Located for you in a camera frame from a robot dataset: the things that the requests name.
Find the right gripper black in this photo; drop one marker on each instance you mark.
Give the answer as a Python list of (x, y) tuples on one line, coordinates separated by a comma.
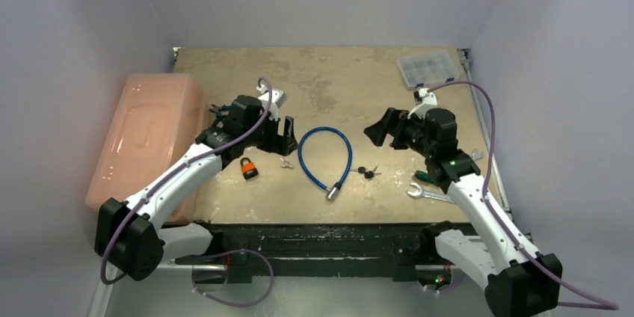
[(392, 128)]

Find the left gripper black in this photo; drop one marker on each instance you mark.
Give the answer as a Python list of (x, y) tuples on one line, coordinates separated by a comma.
[(278, 144)]

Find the black-headed key bunch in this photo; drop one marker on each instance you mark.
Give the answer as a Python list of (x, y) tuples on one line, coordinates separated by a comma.
[(367, 173)]

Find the orange black padlock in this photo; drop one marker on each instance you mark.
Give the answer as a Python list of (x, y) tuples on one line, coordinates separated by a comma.
[(248, 168)]

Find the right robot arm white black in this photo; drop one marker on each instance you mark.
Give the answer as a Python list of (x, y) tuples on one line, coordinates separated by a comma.
[(516, 278)]

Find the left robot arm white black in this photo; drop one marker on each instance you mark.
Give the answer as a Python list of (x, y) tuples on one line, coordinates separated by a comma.
[(130, 235)]

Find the small silver key bunch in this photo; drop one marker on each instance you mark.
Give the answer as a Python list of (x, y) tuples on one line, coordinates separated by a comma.
[(285, 163)]

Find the green orange screwdriver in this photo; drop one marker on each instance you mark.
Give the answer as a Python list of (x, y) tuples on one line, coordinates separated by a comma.
[(424, 177)]

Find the large silver open wrench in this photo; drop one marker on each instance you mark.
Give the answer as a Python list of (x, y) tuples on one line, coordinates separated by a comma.
[(419, 192)]

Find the clear compartment organizer box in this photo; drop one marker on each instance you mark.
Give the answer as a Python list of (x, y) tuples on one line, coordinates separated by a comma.
[(427, 69)]

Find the small silver open wrench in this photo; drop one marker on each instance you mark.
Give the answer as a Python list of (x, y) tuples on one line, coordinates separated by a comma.
[(477, 155)]

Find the pink plastic storage box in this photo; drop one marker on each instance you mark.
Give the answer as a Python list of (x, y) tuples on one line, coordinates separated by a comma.
[(156, 121)]

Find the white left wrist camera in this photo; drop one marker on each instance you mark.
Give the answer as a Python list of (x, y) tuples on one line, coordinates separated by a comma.
[(276, 98)]

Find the blue cable lock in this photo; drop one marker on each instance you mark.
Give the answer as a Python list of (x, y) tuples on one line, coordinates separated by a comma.
[(324, 164)]

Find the blue handled pliers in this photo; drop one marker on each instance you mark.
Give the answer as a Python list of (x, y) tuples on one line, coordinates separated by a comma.
[(217, 110)]

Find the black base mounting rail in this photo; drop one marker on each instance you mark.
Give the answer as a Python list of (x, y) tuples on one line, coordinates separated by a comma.
[(401, 252)]

